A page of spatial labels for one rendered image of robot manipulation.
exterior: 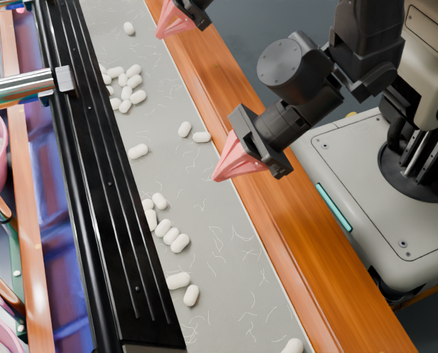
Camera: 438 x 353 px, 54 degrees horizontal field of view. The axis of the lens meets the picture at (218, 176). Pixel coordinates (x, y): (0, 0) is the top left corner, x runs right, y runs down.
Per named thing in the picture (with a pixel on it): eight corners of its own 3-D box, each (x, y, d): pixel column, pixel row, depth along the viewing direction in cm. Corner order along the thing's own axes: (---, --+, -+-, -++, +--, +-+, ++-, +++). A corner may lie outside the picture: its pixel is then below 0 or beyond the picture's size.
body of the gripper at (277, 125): (258, 165, 53) (306, 127, 51) (229, 110, 59) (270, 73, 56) (284, 179, 58) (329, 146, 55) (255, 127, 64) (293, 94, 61)
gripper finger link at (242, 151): (204, 186, 58) (257, 143, 54) (188, 148, 62) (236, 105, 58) (234, 198, 63) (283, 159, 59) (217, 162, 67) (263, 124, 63)
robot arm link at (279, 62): (402, 76, 51) (361, 34, 55) (371, 25, 42) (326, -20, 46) (321, 141, 55) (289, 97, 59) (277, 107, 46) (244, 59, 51)
